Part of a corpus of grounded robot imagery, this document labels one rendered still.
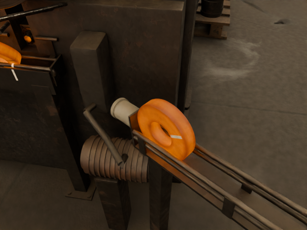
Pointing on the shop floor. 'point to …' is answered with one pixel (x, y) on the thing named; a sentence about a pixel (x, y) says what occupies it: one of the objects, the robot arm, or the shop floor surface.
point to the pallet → (213, 18)
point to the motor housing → (114, 176)
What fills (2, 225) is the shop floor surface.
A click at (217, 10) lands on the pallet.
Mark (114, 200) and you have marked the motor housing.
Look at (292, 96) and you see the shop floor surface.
